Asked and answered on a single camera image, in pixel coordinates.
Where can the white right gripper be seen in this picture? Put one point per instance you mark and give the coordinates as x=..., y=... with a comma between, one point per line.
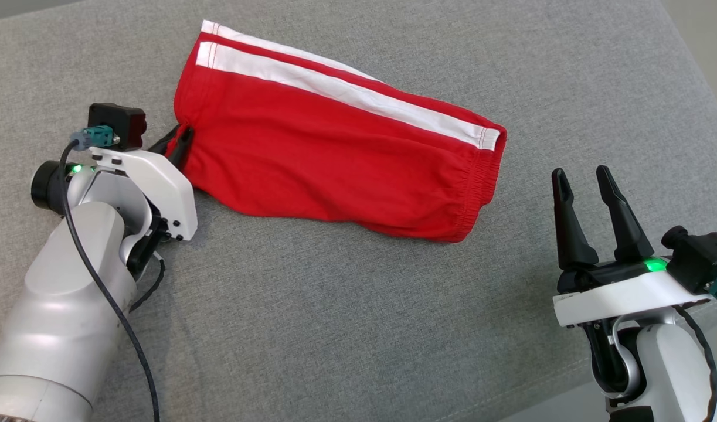
x=616, y=296

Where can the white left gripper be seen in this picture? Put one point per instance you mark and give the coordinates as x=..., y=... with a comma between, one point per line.
x=159, y=187

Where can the red shorts with white stripes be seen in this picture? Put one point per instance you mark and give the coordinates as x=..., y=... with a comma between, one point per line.
x=311, y=158

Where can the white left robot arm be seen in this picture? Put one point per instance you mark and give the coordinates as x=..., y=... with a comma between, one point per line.
x=59, y=305

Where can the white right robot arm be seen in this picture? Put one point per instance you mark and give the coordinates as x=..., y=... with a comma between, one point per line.
x=669, y=375

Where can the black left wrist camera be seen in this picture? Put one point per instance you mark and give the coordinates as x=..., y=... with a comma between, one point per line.
x=115, y=123

